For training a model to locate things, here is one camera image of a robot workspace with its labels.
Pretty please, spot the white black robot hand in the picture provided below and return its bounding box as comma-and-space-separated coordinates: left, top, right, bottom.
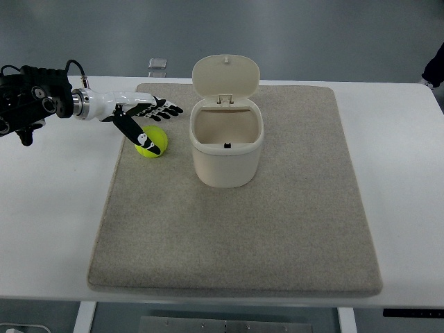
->
72, 88, 183, 157

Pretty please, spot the yellow-green tennis ball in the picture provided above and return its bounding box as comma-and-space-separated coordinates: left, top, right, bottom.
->
135, 125, 168, 158

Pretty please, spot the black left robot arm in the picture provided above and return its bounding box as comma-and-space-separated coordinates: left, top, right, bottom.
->
1, 65, 74, 146

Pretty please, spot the square floor outlet plate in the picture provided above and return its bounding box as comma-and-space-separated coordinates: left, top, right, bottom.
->
148, 58, 167, 69

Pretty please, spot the cream bin with open lid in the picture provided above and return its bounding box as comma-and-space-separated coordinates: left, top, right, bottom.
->
189, 55, 264, 188

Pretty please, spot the white left table leg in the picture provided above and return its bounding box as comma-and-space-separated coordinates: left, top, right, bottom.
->
73, 301, 96, 333

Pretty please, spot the white table leg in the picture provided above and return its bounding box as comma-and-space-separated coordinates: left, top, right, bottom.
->
73, 301, 96, 333
337, 307, 357, 333

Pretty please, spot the beige fabric mat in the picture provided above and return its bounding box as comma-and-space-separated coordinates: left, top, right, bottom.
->
87, 85, 382, 298

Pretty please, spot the white device on floor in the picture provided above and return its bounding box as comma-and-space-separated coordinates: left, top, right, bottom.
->
0, 323, 49, 333

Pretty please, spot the white right table leg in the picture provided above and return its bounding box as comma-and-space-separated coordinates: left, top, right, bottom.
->
337, 307, 357, 333

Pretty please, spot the person in dark clothing right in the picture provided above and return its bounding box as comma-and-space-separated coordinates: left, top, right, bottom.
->
420, 44, 444, 89

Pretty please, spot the black table control panel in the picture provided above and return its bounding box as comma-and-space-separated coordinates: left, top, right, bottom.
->
383, 308, 444, 318

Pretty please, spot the grey metal base plate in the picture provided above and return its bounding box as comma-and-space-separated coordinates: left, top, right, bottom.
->
138, 316, 313, 333

